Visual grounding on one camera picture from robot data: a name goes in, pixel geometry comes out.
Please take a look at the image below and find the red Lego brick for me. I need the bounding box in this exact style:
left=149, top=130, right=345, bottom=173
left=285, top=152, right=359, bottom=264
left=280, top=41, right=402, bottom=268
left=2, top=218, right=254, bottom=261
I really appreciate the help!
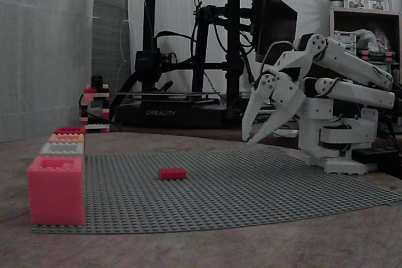
left=158, top=168, right=188, bottom=181

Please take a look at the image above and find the white and green plastic drawer unit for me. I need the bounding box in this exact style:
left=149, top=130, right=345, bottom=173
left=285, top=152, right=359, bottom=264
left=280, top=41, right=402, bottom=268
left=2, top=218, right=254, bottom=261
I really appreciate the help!
left=333, top=31, right=359, bottom=55

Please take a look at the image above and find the grey Lego baseplate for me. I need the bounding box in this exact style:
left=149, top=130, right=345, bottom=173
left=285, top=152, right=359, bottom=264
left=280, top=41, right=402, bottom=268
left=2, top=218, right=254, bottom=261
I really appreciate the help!
left=30, top=146, right=402, bottom=235

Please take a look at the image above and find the red lego block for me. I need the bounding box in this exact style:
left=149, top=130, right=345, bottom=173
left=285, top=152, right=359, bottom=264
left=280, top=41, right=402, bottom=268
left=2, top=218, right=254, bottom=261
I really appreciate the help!
left=53, top=126, right=86, bottom=135

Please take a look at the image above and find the orange lego block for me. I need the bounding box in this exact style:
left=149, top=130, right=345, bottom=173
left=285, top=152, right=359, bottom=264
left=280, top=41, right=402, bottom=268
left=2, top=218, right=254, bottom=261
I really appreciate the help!
left=46, top=133, right=85, bottom=144

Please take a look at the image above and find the grey lego block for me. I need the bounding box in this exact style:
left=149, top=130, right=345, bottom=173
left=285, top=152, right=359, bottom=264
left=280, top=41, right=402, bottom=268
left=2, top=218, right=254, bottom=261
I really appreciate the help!
left=39, top=141, right=85, bottom=158

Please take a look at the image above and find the large pink lego block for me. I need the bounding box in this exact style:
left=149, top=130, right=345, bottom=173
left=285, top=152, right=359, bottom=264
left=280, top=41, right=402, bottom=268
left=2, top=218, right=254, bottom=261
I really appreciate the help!
left=26, top=156, right=86, bottom=227

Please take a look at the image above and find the black computer monitor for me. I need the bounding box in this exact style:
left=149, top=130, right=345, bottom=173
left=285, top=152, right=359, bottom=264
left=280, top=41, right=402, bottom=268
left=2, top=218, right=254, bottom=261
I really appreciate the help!
left=253, top=0, right=298, bottom=65

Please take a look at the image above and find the white plastic bag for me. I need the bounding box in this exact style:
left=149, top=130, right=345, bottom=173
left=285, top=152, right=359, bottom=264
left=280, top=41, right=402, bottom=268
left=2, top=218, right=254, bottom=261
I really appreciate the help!
left=353, top=28, right=383, bottom=54

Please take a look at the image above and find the wooden shelf unit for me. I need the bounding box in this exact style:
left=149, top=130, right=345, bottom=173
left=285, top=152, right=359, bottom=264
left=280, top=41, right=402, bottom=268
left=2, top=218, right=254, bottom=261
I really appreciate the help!
left=329, top=6, right=402, bottom=77

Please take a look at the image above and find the black Creality 3D printer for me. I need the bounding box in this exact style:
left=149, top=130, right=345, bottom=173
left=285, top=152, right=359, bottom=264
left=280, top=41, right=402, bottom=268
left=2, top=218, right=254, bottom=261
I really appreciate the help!
left=113, top=0, right=244, bottom=130

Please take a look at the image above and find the grey textured panel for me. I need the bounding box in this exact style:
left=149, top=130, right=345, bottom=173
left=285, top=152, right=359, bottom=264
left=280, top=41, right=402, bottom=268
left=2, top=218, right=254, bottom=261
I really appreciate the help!
left=91, top=0, right=133, bottom=88

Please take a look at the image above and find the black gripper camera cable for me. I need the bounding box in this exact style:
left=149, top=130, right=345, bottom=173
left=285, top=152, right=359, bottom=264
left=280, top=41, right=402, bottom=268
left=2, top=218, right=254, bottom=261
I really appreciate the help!
left=251, top=41, right=295, bottom=86

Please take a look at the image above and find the small white picture frame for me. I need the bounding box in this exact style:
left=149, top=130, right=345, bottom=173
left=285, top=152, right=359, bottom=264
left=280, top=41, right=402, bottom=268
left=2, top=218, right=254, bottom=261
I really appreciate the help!
left=342, top=0, right=390, bottom=11

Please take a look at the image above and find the black tower camera cable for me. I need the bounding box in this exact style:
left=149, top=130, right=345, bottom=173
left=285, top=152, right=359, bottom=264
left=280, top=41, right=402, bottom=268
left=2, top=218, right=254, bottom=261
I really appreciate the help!
left=103, top=113, right=124, bottom=132

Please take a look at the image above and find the multicolour Lego camera tower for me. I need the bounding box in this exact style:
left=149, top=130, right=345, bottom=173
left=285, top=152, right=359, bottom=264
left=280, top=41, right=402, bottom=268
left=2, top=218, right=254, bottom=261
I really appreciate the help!
left=80, top=83, right=111, bottom=133

